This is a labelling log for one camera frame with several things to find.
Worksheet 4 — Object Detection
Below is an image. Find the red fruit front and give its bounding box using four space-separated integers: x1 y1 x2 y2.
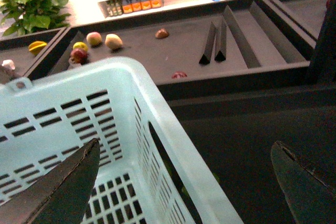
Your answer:
172 71 187 79

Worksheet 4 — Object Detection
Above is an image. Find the black triangular divider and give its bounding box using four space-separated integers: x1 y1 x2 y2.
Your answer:
215 16 227 62
198 22 216 66

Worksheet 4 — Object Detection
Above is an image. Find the brown fruit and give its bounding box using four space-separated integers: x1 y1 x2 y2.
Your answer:
155 28 170 39

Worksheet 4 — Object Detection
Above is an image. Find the green potted plant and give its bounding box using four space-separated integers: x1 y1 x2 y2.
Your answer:
1 0 71 36

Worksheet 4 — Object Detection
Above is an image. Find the yellow apple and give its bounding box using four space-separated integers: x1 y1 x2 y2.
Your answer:
72 41 88 52

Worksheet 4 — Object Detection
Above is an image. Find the red apple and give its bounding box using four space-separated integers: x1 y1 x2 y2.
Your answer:
70 48 88 64

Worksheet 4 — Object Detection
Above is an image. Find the black display tray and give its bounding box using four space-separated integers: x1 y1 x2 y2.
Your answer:
26 0 316 100

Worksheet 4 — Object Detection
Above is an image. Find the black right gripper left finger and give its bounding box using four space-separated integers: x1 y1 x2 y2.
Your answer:
1 138 100 223

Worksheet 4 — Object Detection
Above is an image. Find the tan pear fruit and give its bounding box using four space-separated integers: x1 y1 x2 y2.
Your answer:
104 34 123 50

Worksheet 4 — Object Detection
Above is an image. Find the black triangular divider left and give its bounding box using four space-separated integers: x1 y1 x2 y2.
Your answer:
198 22 216 66

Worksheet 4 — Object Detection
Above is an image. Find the light blue plastic basket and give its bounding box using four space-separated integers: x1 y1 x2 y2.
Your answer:
1 57 242 223

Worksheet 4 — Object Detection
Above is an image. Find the black triangular divider right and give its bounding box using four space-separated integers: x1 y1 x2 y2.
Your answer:
215 16 227 62

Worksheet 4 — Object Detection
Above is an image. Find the yellow starfruit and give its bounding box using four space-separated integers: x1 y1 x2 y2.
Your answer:
28 41 47 56

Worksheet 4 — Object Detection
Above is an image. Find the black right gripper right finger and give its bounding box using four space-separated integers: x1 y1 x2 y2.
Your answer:
270 141 335 223

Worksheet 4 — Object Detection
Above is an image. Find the pink peach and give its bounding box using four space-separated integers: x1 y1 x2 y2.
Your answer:
86 31 102 47

